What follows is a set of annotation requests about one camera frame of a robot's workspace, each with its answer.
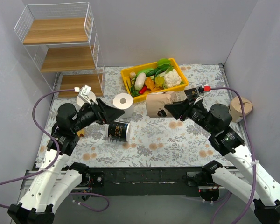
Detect brown paper roll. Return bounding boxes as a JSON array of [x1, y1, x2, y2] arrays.
[[146, 91, 187, 118], [228, 97, 253, 123]]

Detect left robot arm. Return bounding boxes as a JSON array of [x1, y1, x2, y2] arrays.
[[7, 98, 125, 224]]

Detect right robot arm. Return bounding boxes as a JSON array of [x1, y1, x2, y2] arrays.
[[165, 99, 280, 224]]

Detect black wrapped roll right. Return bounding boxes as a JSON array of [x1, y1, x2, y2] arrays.
[[184, 87, 204, 99]]

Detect black wrapped roll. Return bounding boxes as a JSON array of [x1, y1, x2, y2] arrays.
[[184, 87, 204, 99], [106, 121, 131, 142]]

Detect white toilet paper roll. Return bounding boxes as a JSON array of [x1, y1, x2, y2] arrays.
[[113, 93, 134, 119], [76, 91, 97, 107]]

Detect black wrapped roll left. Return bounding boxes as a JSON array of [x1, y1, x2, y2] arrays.
[[106, 121, 131, 142]]

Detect toast bread slice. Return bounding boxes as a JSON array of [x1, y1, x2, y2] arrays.
[[77, 129, 85, 137]]

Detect floral table mat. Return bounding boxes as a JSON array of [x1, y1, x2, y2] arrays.
[[45, 65, 231, 168]]

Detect white cauliflower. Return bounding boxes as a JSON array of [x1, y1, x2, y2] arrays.
[[164, 69, 182, 88]]

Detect green herb sprig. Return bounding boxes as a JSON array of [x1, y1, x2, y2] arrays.
[[126, 78, 141, 98]]

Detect orange yellow pepper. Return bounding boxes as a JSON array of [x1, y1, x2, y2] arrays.
[[144, 77, 155, 90]]

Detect red chili pepper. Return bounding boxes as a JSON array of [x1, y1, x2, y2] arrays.
[[138, 85, 147, 95]]

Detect yellow plastic bin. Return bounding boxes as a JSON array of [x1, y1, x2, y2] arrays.
[[121, 58, 189, 103]]

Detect small mushroom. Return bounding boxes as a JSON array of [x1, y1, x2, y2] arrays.
[[129, 72, 136, 79]]

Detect white radish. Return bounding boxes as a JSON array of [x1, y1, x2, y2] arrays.
[[134, 72, 146, 91]]

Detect green cucumber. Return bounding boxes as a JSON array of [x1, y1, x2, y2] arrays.
[[145, 68, 159, 77]]

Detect green leafy vegetable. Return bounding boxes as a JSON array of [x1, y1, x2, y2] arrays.
[[157, 58, 171, 68]]

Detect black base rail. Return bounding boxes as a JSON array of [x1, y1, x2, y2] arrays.
[[21, 166, 250, 203]]

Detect white wire wooden shelf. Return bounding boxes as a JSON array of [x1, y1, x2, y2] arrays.
[[14, 2, 105, 97]]

